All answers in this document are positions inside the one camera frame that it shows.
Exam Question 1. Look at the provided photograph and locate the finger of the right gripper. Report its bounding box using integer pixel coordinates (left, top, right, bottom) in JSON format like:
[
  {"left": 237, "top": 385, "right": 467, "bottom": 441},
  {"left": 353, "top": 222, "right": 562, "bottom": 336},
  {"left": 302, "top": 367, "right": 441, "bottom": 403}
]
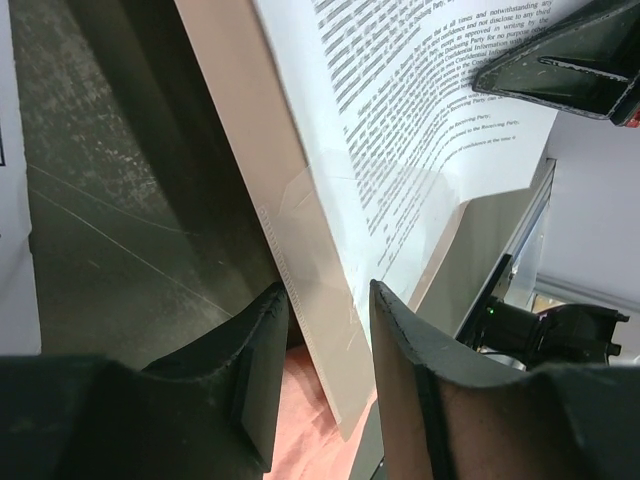
[{"left": 472, "top": 0, "right": 639, "bottom": 125}]

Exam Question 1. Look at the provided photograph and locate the white text document sheet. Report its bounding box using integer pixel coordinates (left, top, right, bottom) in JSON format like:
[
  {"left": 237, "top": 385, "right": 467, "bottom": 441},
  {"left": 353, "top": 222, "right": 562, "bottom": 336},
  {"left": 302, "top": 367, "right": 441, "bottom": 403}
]
[{"left": 255, "top": 1, "right": 567, "bottom": 312}]

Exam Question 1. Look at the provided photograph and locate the beige paper folder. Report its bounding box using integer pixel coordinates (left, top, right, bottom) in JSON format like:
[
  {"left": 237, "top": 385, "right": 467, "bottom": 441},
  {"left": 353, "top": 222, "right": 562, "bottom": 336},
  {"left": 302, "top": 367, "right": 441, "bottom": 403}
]
[{"left": 172, "top": 0, "right": 474, "bottom": 442}]

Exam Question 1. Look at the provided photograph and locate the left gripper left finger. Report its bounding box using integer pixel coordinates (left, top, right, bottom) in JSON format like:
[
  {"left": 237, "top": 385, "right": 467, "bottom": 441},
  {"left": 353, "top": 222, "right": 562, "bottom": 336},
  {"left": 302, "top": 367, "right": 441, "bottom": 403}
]
[{"left": 1, "top": 283, "right": 289, "bottom": 479}]

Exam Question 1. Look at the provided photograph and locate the aluminium front rail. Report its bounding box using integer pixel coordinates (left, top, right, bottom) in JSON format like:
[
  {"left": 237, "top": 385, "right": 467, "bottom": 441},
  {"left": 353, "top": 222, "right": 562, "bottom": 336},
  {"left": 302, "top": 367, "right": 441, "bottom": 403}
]
[{"left": 505, "top": 158, "right": 556, "bottom": 309}]

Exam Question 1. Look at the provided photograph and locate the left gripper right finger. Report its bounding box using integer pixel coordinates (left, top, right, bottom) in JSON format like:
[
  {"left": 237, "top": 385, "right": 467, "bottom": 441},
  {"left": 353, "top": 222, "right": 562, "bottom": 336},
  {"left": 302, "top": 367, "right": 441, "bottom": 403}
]
[{"left": 370, "top": 281, "right": 639, "bottom": 479}]

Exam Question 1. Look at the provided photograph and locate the white table form sheet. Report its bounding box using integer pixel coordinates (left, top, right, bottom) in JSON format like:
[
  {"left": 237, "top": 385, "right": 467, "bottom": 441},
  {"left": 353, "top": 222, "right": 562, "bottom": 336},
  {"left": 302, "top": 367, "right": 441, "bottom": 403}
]
[{"left": 1, "top": 1, "right": 41, "bottom": 355}]

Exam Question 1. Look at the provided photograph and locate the pink cloth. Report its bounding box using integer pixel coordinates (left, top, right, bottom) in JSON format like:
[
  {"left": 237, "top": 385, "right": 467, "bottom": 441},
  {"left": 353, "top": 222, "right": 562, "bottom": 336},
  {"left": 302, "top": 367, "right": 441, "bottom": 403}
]
[{"left": 264, "top": 345, "right": 377, "bottom": 480}]

